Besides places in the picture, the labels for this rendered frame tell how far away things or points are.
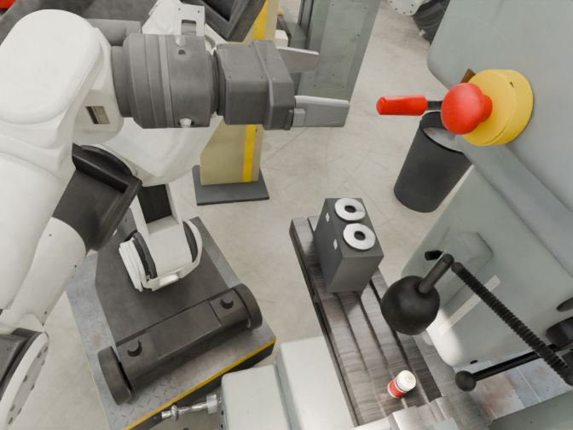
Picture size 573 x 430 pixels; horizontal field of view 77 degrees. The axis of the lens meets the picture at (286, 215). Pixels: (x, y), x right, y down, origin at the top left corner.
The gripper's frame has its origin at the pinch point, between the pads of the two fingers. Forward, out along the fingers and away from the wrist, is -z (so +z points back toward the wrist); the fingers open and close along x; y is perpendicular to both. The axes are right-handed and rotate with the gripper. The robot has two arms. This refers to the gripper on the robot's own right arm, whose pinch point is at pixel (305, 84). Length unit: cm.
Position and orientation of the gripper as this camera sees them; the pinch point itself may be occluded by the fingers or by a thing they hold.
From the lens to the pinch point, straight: 42.8
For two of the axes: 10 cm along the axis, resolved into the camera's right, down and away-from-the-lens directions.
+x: -2.5, -7.5, 6.1
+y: -1.5, 6.5, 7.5
